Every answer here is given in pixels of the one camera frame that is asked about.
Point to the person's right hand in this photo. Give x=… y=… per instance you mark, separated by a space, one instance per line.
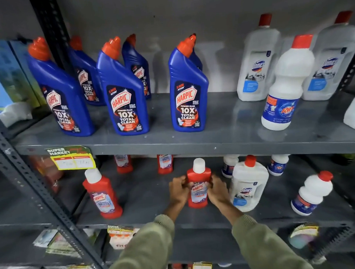
x=218 y=191

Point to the person's left hand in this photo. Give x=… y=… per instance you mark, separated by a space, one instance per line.
x=180 y=191

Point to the red cleaner bottle white cap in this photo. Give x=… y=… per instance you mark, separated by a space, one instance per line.
x=123 y=163
x=199 y=170
x=165 y=162
x=102 y=197

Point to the grey metal shelf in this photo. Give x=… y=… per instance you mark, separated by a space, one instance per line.
x=224 y=125

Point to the person's right forearm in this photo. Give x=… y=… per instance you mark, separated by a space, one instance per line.
x=267 y=249

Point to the person's left forearm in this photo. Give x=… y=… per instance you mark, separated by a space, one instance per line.
x=147 y=251

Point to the white orange box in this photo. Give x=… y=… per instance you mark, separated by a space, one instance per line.
x=120 y=242

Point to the round pale packet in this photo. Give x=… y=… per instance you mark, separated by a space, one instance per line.
x=302 y=236

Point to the printed paper leaflet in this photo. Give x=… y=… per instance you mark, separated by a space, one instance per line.
x=45 y=238
x=62 y=246

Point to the red packet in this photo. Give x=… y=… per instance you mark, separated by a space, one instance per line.
x=47 y=171

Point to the white plastic bag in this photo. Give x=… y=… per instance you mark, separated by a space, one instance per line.
x=15 y=115

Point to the green blue box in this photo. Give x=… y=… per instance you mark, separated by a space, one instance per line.
x=7 y=67
x=27 y=66

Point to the light blue headphone box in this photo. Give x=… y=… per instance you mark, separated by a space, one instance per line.
x=0 y=105

